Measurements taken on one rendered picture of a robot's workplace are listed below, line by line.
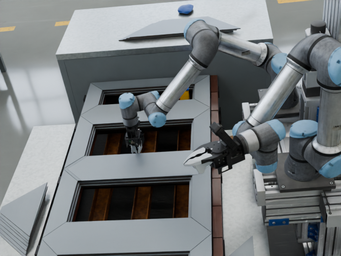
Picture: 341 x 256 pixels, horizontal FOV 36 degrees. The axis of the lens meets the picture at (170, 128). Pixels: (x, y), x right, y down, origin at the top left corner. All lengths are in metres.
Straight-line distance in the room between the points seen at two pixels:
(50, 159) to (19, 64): 2.69
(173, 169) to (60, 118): 2.16
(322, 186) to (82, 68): 1.72
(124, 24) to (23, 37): 2.72
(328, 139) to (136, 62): 1.58
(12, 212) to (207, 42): 1.23
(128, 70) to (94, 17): 0.56
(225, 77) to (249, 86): 0.16
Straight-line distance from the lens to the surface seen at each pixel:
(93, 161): 2.67
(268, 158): 1.80
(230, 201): 2.59
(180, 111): 2.88
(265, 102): 1.86
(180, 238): 2.23
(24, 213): 2.62
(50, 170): 2.85
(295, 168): 2.16
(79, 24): 3.55
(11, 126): 4.62
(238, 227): 2.48
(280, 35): 5.30
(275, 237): 3.05
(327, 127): 1.90
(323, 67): 1.75
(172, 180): 2.50
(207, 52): 2.25
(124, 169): 2.58
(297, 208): 2.30
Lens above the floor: 2.56
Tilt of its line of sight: 38 degrees down
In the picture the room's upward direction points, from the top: 8 degrees counter-clockwise
